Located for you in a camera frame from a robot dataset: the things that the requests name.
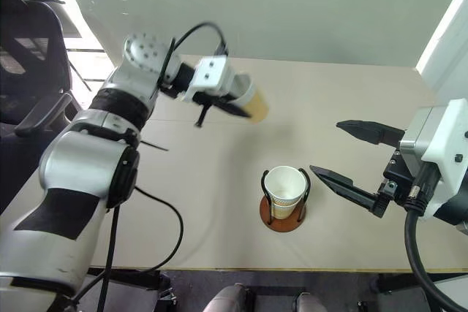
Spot grey rounded shape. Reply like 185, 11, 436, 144
203, 282, 257, 312
291, 292, 331, 312

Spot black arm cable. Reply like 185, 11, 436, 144
403, 164, 468, 312
71, 22, 230, 308

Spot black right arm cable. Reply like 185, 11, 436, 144
403, 164, 468, 312

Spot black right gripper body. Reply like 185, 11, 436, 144
382, 148, 418, 207

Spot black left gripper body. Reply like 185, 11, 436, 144
192, 91, 239, 107

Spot black zip tie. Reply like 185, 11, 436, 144
195, 103, 213, 129
140, 139, 170, 153

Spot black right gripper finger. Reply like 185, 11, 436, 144
336, 119, 407, 145
309, 164, 394, 218

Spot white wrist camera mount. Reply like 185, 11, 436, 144
398, 98, 468, 222
181, 55, 241, 103

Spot brown wire cup holder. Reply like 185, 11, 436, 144
259, 167, 312, 233

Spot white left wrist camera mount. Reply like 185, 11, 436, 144
181, 55, 241, 103

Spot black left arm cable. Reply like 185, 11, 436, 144
71, 22, 230, 308

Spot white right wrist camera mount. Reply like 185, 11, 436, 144
398, 98, 468, 222

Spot silver table clamp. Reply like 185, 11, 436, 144
159, 285, 181, 306

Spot black table frame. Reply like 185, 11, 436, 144
72, 267, 468, 312

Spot black office chair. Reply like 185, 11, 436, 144
0, 0, 83, 138

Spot brown paper cup white inside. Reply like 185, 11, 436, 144
269, 197, 300, 220
233, 74, 271, 125
263, 165, 307, 204

